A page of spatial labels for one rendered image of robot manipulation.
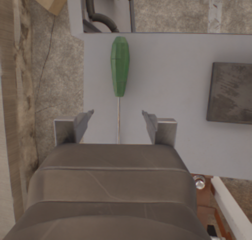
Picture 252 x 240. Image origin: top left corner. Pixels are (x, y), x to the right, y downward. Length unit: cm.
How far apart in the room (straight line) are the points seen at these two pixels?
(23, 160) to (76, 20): 174
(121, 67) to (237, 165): 22
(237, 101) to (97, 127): 20
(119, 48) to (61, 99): 156
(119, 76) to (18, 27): 164
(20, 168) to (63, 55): 111
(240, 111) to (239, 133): 3
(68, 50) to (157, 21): 79
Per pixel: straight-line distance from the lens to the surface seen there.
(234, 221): 94
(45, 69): 186
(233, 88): 27
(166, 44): 27
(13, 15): 187
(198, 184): 101
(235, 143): 30
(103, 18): 35
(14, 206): 208
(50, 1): 176
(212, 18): 136
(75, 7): 31
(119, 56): 25
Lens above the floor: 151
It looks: 75 degrees down
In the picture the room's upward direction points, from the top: 131 degrees counter-clockwise
